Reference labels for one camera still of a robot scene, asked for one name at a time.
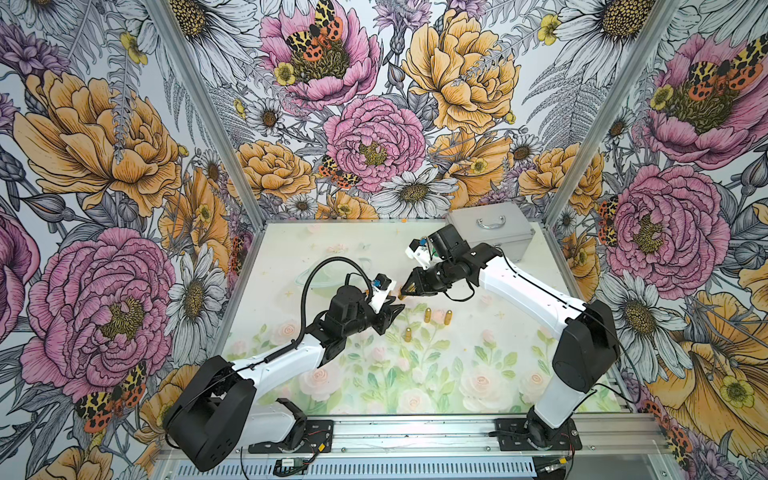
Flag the aluminium corner post left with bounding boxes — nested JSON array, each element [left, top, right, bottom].
[[147, 1, 266, 233]]

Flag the silver metal case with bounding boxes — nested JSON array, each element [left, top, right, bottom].
[[447, 202, 534, 262]]

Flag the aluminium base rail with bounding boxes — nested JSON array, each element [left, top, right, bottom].
[[154, 413, 684, 479]]

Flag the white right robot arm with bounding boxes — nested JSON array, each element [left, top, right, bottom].
[[401, 239, 620, 450]]

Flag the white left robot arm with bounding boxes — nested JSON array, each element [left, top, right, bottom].
[[163, 285, 405, 472]]

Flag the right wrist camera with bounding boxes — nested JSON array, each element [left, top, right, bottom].
[[405, 224, 470, 269]]

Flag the black corrugated cable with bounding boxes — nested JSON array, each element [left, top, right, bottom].
[[236, 256, 374, 370]]

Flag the aluminium corner post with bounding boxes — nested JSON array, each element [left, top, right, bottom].
[[543, 0, 680, 227], [147, 1, 266, 233]]

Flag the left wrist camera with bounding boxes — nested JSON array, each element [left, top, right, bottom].
[[369, 273, 395, 314]]

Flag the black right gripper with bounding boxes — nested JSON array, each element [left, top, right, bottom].
[[401, 257, 459, 297]]

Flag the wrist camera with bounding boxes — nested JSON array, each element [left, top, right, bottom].
[[405, 224, 470, 269], [369, 273, 395, 314]]

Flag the aluminium corner post right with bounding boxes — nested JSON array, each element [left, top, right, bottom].
[[543, 0, 680, 227]]

